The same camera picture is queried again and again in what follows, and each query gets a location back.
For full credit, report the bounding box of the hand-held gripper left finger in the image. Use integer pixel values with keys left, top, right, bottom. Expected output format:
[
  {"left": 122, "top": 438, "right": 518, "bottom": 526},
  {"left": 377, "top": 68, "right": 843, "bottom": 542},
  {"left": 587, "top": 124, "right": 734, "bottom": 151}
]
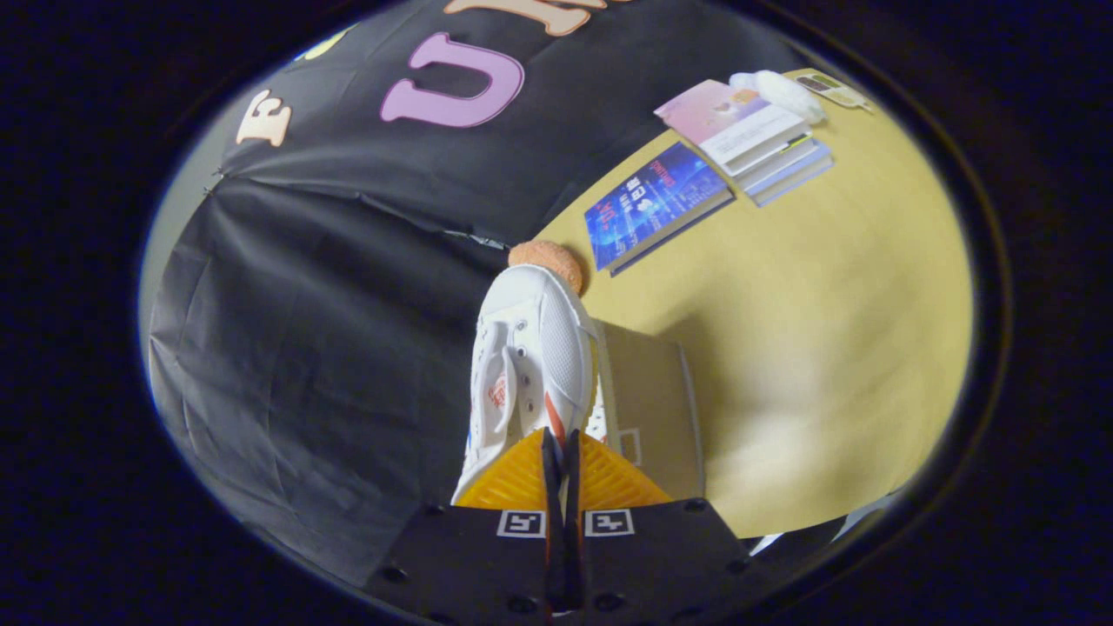
[{"left": 363, "top": 427, "right": 564, "bottom": 626}]

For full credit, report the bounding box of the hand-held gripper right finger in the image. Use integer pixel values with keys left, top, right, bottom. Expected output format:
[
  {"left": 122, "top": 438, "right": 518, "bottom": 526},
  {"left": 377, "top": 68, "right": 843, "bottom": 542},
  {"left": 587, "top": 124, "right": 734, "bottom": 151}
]
[{"left": 563, "top": 429, "right": 757, "bottom": 626}]

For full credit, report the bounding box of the light blue book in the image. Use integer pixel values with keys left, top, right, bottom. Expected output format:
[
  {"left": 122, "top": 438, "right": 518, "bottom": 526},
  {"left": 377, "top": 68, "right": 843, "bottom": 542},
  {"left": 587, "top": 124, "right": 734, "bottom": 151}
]
[{"left": 750, "top": 152, "right": 834, "bottom": 208}]

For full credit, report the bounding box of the white book with green tab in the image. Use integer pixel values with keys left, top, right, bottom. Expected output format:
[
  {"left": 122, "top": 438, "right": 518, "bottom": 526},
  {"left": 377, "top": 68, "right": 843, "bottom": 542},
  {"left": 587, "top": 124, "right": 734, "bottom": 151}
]
[{"left": 730, "top": 135, "right": 823, "bottom": 194}]

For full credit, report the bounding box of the orange sponge ball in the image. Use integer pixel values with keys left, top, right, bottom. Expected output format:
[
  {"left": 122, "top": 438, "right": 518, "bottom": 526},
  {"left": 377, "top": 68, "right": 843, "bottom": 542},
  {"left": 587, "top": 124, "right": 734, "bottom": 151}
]
[{"left": 509, "top": 241, "right": 585, "bottom": 296}]

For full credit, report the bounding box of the pink cover book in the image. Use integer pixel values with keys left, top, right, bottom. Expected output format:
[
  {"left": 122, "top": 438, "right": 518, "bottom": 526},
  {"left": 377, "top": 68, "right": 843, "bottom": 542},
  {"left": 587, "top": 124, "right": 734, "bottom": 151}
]
[{"left": 654, "top": 79, "right": 811, "bottom": 175}]

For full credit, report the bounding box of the blue cover book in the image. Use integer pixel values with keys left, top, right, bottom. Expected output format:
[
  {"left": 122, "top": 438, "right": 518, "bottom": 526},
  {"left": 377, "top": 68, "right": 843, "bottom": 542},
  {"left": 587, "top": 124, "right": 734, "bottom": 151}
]
[{"left": 584, "top": 142, "right": 736, "bottom": 277}]

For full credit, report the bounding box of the beige fabric storage box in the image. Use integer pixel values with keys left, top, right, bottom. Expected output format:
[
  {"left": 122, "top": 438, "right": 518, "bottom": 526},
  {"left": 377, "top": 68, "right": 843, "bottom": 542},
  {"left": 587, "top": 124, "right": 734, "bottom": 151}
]
[{"left": 591, "top": 317, "right": 705, "bottom": 501}]

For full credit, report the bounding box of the small cream palette tray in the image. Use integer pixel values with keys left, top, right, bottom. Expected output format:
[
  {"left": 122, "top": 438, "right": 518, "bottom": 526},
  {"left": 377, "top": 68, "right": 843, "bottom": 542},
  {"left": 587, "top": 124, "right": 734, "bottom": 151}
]
[{"left": 796, "top": 74, "right": 873, "bottom": 112}]

